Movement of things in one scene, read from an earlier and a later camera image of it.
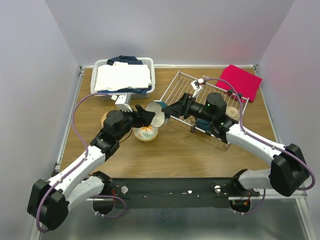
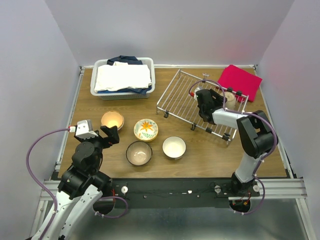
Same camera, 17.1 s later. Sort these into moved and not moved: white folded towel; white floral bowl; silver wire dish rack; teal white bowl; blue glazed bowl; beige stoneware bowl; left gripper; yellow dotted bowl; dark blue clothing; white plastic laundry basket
Moved: blue glazed bowl; beige stoneware bowl; left gripper; teal white bowl
Not moved: white floral bowl; white plastic laundry basket; yellow dotted bowl; white folded towel; silver wire dish rack; dark blue clothing
